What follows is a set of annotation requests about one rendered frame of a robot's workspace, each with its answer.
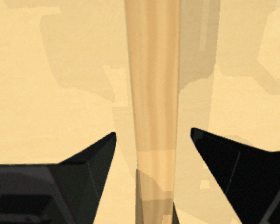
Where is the wooden post with slot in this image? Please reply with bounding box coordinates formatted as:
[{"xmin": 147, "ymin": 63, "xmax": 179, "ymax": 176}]
[{"xmin": 135, "ymin": 169, "xmax": 180, "ymax": 224}]

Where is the light wooden board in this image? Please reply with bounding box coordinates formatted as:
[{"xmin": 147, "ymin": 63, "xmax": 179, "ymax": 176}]
[{"xmin": 124, "ymin": 0, "xmax": 181, "ymax": 224}]

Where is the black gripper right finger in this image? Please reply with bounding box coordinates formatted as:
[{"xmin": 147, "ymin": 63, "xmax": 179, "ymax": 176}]
[{"xmin": 190, "ymin": 128, "xmax": 280, "ymax": 224}]

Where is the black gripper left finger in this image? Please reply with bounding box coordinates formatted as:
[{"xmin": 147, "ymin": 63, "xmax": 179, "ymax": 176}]
[{"xmin": 0, "ymin": 132, "xmax": 117, "ymax": 224}]

